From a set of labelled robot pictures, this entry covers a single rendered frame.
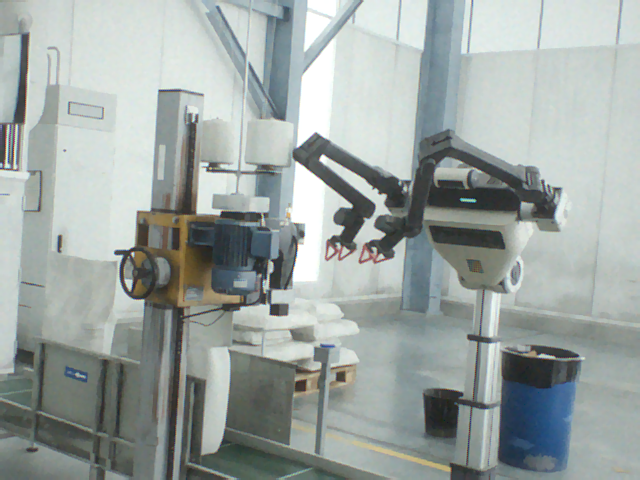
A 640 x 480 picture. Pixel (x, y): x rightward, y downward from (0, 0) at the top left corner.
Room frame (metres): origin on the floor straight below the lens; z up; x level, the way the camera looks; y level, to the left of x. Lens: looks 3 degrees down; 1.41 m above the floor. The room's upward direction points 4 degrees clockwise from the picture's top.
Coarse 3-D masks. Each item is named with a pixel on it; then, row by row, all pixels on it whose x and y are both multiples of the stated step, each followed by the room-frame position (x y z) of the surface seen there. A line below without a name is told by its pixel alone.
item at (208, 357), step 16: (192, 320) 3.43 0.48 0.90; (208, 320) 3.38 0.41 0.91; (224, 320) 3.33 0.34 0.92; (192, 336) 3.43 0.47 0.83; (208, 336) 3.37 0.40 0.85; (224, 336) 3.32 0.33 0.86; (192, 352) 3.33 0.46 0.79; (208, 352) 3.31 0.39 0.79; (224, 352) 3.37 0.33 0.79; (192, 368) 3.32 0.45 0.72; (208, 368) 3.30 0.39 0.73; (224, 368) 3.36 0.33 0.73; (208, 384) 3.30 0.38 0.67; (224, 384) 3.36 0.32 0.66; (208, 400) 3.30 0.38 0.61; (224, 400) 3.36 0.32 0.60; (208, 416) 3.31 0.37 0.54; (224, 416) 3.37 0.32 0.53; (208, 432) 3.31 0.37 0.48; (208, 448) 3.33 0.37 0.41
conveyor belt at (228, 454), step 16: (0, 384) 4.26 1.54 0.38; (16, 384) 4.28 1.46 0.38; (32, 384) 4.31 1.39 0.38; (16, 400) 3.97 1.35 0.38; (224, 448) 3.44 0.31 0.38; (240, 448) 3.46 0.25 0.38; (208, 464) 3.22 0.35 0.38; (224, 464) 3.23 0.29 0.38; (240, 464) 3.25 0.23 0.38; (256, 464) 3.26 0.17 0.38; (272, 464) 3.28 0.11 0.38; (288, 464) 3.29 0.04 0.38; (304, 464) 3.30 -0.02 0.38
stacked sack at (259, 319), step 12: (240, 312) 5.95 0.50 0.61; (252, 312) 5.92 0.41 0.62; (264, 312) 5.95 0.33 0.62; (300, 312) 6.19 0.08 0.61; (240, 324) 5.87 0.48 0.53; (252, 324) 5.83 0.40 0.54; (264, 324) 5.79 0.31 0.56; (276, 324) 5.87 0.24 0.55; (288, 324) 5.98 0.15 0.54; (300, 324) 6.08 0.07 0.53; (312, 324) 6.19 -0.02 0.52
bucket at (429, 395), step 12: (432, 396) 5.29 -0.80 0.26; (444, 396) 5.54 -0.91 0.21; (456, 396) 5.50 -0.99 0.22; (432, 408) 5.30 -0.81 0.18; (444, 408) 5.27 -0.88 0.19; (456, 408) 5.28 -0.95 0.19; (432, 420) 5.31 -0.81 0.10; (444, 420) 5.28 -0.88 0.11; (456, 420) 5.30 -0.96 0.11; (432, 432) 5.32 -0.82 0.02; (444, 432) 5.29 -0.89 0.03; (456, 432) 5.32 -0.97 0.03
